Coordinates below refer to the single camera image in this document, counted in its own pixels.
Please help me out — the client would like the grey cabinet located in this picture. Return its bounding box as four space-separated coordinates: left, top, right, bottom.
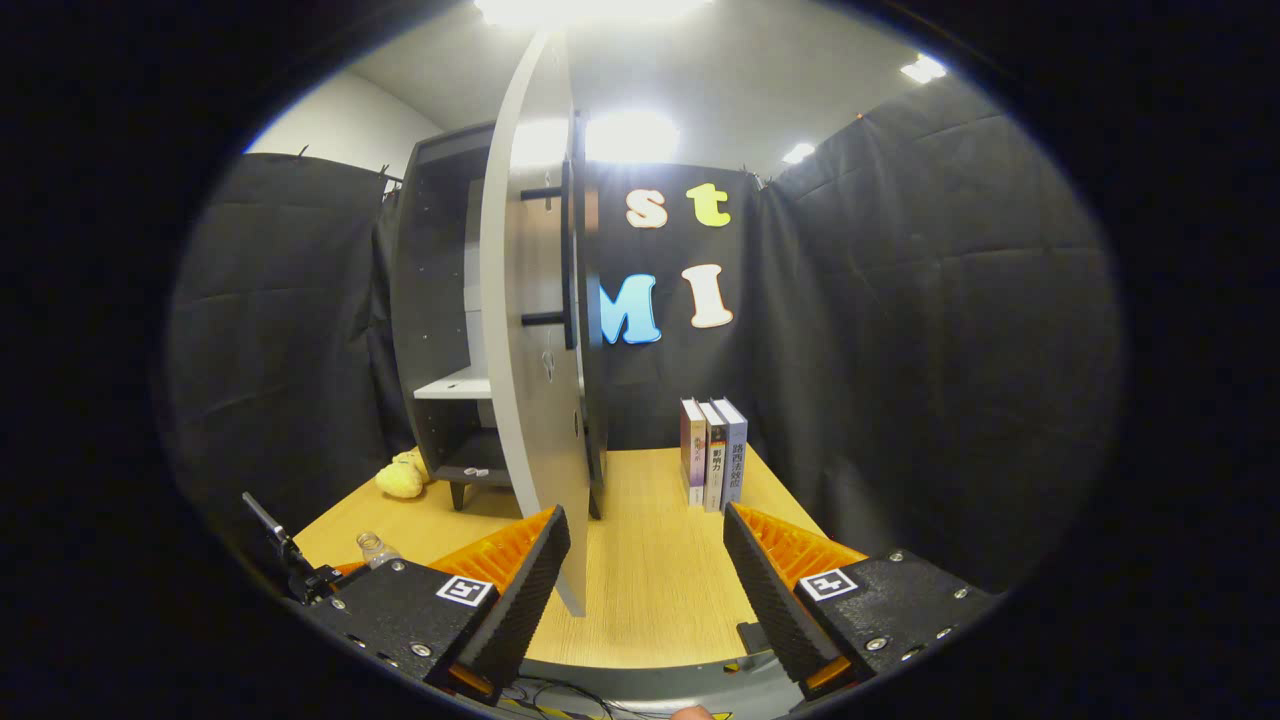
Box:
390 110 611 523

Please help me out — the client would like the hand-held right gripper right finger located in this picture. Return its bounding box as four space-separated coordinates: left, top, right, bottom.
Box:
722 502 1001 701

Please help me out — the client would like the black backdrop cloth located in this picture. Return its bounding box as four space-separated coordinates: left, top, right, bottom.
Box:
165 75 1121 591

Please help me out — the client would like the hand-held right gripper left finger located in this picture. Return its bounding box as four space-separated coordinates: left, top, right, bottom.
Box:
300 505 572 704

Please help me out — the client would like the white spine book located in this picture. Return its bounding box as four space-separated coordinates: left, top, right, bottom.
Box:
698 400 729 513

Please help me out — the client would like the black door handle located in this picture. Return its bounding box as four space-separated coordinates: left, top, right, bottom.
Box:
520 158 581 351

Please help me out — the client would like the white cabinet shelf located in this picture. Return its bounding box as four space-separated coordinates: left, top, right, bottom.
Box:
413 366 493 401

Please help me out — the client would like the grey blue book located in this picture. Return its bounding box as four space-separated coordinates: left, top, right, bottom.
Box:
712 397 749 509

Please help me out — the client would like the cream plush toy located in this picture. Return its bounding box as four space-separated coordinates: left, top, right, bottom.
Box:
375 450 433 499

